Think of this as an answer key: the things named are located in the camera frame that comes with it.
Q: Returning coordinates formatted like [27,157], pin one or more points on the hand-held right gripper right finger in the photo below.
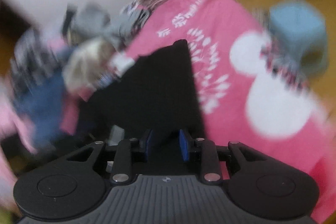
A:
[183,145]

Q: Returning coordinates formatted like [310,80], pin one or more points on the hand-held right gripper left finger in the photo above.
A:
[148,144]

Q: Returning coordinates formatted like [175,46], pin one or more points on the black printed t-shirt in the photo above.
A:
[157,87]

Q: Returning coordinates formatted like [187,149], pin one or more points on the cream fleece garment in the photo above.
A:
[89,64]

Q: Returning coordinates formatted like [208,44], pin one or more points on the blue jeans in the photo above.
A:
[44,103]

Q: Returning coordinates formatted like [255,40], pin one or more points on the pink floral blanket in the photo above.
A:
[223,24]

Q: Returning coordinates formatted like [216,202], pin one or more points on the grey garment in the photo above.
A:
[92,22]

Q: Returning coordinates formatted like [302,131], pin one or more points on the grey plaid shirt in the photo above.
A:
[34,58]

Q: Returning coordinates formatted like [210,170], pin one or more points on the light blue stool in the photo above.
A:
[296,32]

